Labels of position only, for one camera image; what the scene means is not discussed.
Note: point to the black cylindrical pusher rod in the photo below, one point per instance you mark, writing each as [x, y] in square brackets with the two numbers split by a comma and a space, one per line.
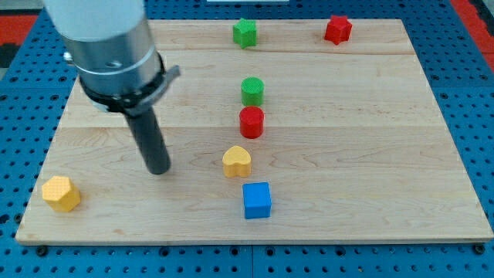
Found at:
[149, 139]

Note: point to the red star block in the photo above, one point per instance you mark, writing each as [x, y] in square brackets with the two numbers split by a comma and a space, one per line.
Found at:
[338, 29]

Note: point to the black pusher mount clamp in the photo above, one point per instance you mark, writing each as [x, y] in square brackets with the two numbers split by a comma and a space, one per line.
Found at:
[127, 83]

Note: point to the green star block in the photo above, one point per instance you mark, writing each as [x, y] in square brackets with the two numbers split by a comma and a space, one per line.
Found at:
[245, 33]

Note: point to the red cylinder block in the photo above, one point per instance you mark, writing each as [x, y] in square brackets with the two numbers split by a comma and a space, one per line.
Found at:
[251, 122]

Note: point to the blue cube block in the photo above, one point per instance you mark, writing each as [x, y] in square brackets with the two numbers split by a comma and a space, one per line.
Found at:
[257, 200]

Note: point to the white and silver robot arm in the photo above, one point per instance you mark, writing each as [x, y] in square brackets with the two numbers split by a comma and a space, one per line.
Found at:
[109, 42]

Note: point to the wooden board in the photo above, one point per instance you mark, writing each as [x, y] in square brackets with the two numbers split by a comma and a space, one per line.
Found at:
[355, 148]

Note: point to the yellow heart block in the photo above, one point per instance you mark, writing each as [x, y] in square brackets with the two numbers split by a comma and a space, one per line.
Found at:
[237, 162]

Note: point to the yellow hexagon block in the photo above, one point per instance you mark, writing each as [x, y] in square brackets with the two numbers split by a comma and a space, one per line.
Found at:
[60, 193]

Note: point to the green cylinder block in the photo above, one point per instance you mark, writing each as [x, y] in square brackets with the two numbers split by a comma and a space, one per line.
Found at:
[252, 91]

